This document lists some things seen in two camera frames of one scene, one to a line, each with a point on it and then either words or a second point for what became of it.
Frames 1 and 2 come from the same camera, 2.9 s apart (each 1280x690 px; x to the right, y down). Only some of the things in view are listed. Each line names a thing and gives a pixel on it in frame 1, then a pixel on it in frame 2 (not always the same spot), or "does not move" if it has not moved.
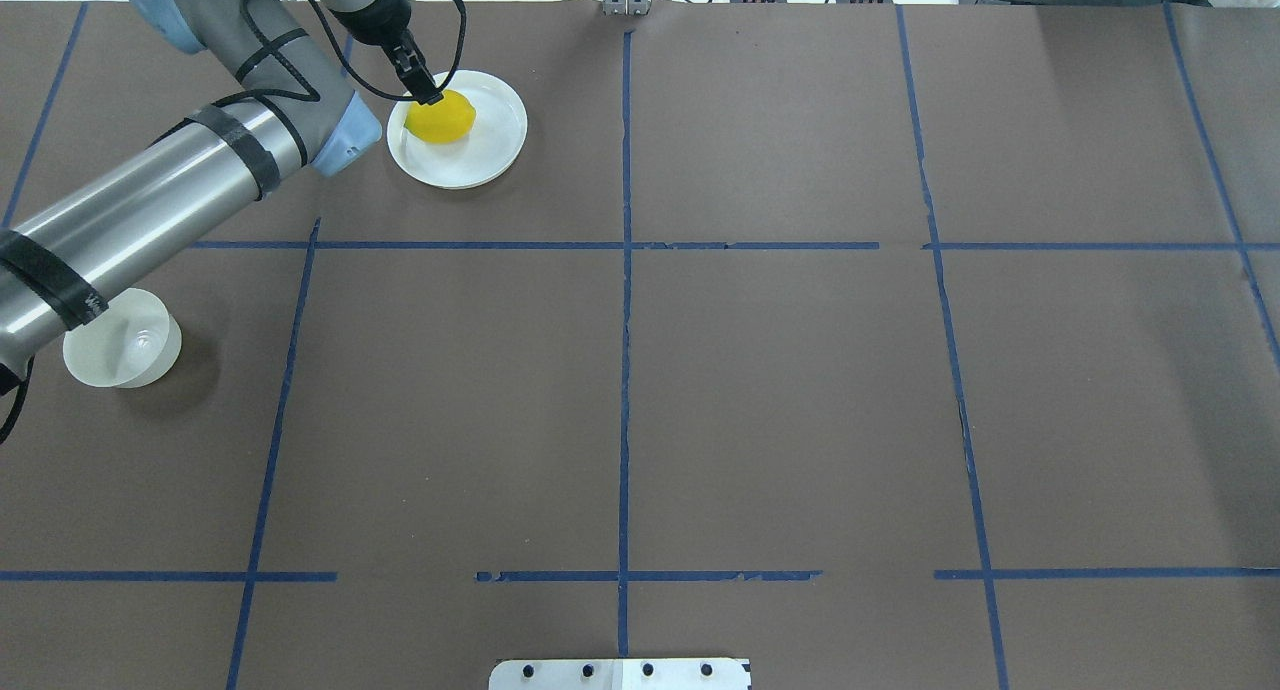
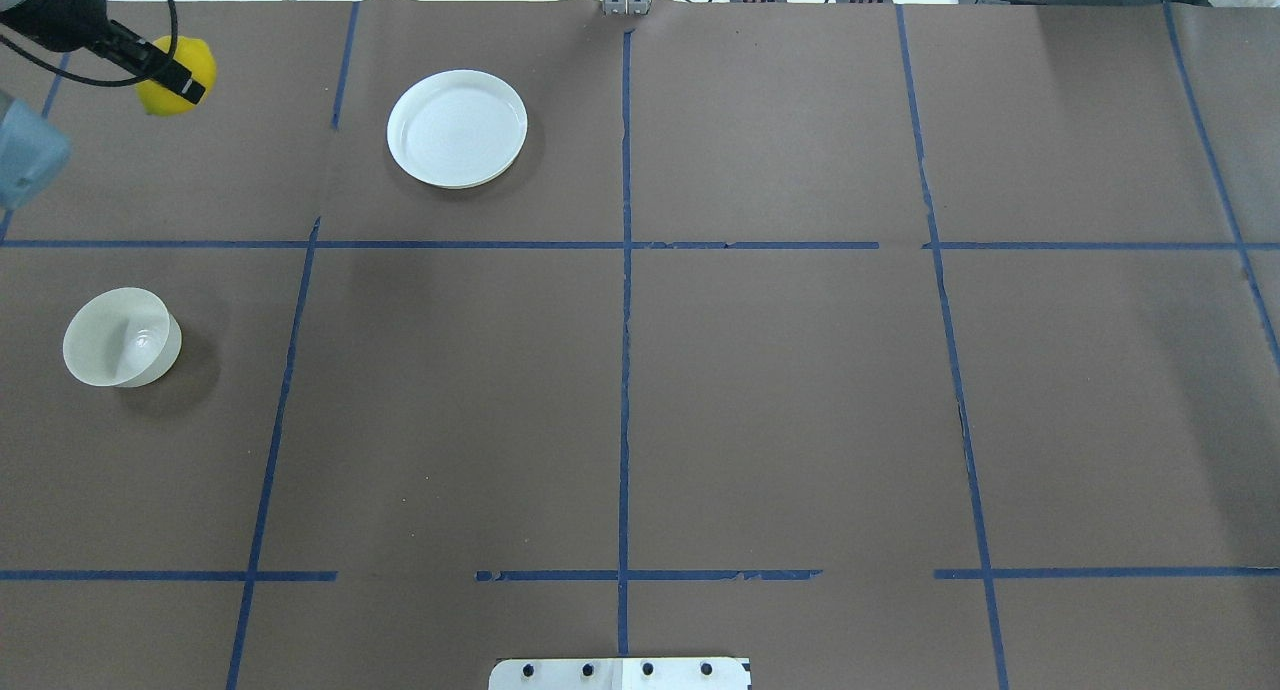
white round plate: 481,156 does not move
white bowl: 135,343 does not move
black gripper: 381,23 → 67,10
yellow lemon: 442,121 → 198,59
